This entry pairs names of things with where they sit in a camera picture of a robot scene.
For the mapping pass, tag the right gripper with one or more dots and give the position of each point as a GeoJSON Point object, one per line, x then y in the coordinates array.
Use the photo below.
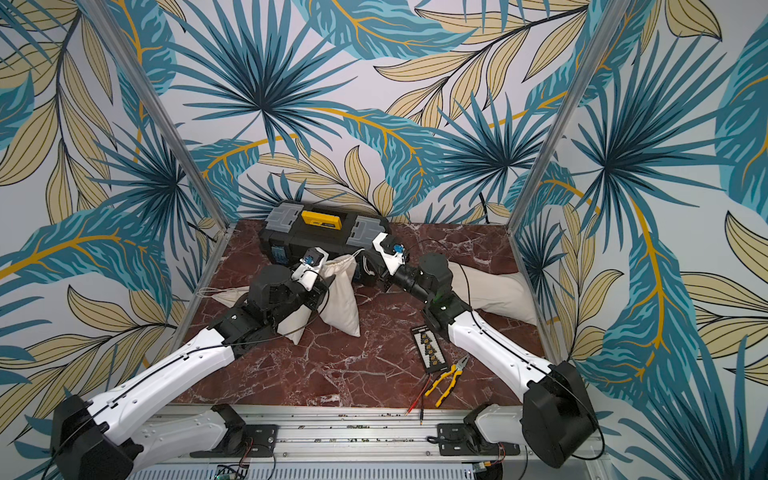
{"type": "Point", "coordinates": [377, 267]}

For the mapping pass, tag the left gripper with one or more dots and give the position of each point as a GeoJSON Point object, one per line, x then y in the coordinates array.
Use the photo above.
{"type": "Point", "coordinates": [318, 294]}

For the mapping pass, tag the cream cloth bag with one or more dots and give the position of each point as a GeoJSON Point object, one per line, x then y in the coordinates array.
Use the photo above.
{"type": "Point", "coordinates": [339, 305]}
{"type": "Point", "coordinates": [505, 295]}
{"type": "Point", "coordinates": [261, 317]}

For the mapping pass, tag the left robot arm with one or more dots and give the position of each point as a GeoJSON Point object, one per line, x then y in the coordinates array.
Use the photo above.
{"type": "Point", "coordinates": [107, 437]}

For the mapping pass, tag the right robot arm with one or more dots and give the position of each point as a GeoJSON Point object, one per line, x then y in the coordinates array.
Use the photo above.
{"type": "Point", "coordinates": [557, 414]}

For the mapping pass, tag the black plastic toolbox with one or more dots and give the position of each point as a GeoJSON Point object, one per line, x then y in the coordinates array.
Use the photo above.
{"type": "Point", "coordinates": [292, 228]}

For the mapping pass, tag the black bit set card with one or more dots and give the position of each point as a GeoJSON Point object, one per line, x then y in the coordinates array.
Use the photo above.
{"type": "Point", "coordinates": [429, 349]}

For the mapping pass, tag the yellow black pliers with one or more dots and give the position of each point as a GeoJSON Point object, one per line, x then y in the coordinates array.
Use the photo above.
{"type": "Point", "coordinates": [452, 375]}

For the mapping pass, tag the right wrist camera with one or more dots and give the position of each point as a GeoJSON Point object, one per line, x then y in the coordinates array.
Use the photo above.
{"type": "Point", "coordinates": [391, 251]}

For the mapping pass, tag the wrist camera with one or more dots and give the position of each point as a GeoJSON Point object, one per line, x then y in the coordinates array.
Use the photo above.
{"type": "Point", "coordinates": [391, 251]}
{"type": "Point", "coordinates": [309, 267]}

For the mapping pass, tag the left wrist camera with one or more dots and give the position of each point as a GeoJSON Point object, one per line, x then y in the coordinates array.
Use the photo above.
{"type": "Point", "coordinates": [309, 267]}

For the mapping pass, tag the left aluminium frame post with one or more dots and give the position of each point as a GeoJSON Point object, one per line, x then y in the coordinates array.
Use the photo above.
{"type": "Point", "coordinates": [110, 33]}

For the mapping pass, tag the aluminium frame post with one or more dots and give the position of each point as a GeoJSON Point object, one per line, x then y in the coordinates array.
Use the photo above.
{"type": "Point", "coordinates": [110, 33]}
{"type": "Point", "coordinates": [599, 42]}

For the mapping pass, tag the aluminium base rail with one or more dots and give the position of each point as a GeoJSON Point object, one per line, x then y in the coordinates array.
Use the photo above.
{"type": "Point", "coordinates": [369, 443]}

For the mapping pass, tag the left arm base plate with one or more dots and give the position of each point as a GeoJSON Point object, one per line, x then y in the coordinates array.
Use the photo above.
{"type": "Point", "coordinates": [249, 441]}

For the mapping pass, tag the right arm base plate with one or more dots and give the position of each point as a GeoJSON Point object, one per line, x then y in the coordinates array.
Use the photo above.
{"type": "Point", "coordinates": [459, 439]}

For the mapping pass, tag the right aluminium frame post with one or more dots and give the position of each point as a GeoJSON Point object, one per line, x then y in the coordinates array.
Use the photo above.
{"type": "Point", "coordinates": [599, 42]}

